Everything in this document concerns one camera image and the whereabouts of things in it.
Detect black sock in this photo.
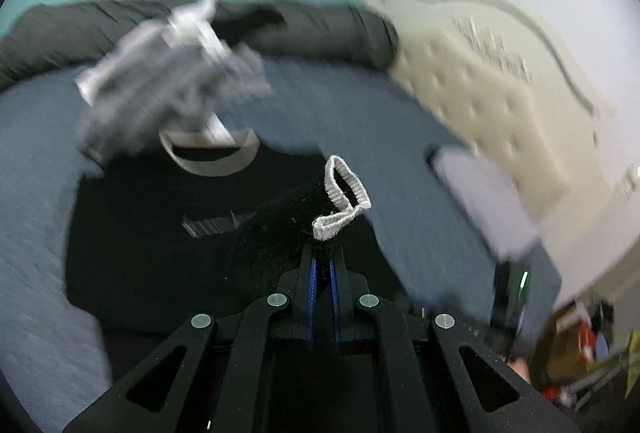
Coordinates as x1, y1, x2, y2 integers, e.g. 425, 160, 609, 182
215, 5, 288, 46

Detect white sock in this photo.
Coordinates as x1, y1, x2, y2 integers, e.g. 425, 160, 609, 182
167, 0, 221, 38

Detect black sweatshirt with white trim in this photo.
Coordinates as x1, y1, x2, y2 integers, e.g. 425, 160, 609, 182
62, 133, 373, 334

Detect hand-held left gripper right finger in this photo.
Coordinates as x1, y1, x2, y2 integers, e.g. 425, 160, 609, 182
327, 245, 581, 433

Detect cream tufted headboard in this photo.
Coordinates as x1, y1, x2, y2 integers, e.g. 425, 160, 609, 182
365, 0, 601, 224

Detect dark grey rolled duvet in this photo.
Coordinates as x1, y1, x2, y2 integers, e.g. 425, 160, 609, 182
0, 0, 401, 88

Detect grey garment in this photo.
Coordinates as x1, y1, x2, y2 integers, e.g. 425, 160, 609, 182
75, 0, 273, 164

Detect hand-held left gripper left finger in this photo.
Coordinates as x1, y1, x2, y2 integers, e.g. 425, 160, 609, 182
62, 245, 321, 433

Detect folded grey cloth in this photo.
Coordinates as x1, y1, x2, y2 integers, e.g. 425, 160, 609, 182
427, 145, 541, 261

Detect brown cardboard box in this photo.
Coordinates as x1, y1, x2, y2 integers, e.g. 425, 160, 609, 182
545, 308, 596, 379

